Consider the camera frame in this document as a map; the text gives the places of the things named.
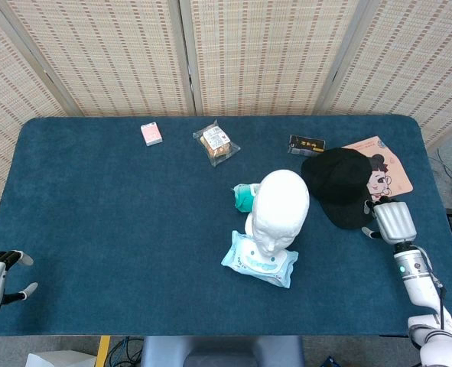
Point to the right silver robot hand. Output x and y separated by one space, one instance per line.
395 221

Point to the black baseball cap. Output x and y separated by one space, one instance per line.
336 179

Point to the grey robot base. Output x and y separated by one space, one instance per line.
222 351

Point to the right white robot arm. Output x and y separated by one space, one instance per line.
417 279

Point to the white box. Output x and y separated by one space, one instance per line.
57 361

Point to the white foam mannequin head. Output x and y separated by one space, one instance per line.
283 202

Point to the light blue wet wipes pack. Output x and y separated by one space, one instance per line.
248 264

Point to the teal small object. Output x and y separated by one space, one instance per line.
242 199

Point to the pink playing card box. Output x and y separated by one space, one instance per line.
151 134

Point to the pink cartoon mouse pad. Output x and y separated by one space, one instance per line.
395 172

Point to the black snack packet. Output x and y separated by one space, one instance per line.
306 144

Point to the blue felt table cover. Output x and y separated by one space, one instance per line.
95 210

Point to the yellow strip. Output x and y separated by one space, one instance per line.
102 351

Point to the small blue object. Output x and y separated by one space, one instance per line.
329 362

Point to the pastry in clear wrapper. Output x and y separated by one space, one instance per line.
216 143

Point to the bamboo folding screen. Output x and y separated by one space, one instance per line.
248 57

